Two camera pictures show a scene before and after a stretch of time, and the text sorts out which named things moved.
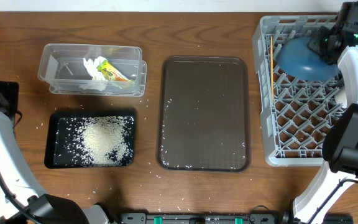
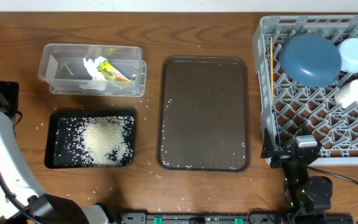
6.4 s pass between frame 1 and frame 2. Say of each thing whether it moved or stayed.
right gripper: moved
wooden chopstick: stayed
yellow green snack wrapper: stayed
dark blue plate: stayed
